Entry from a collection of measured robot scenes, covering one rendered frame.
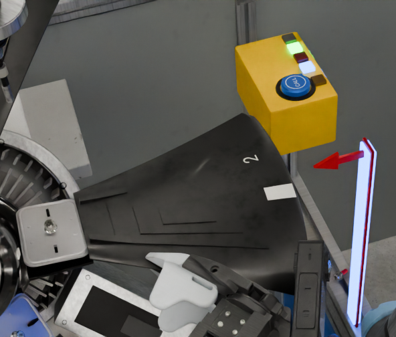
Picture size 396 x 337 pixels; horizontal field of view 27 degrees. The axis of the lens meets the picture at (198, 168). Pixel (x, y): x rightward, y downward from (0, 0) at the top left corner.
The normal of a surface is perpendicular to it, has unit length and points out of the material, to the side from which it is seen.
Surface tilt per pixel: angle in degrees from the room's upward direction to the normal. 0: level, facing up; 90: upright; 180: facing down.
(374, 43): 90
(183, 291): 6
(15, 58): 45
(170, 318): 10
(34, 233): 8
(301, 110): 90
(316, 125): 90
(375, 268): 0
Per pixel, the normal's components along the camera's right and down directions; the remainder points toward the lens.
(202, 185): 0.02, -0.65
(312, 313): -0.20, -0.61
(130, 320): 0.16, 0.06
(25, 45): -0.37, -0.04
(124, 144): 0.28, 0.67
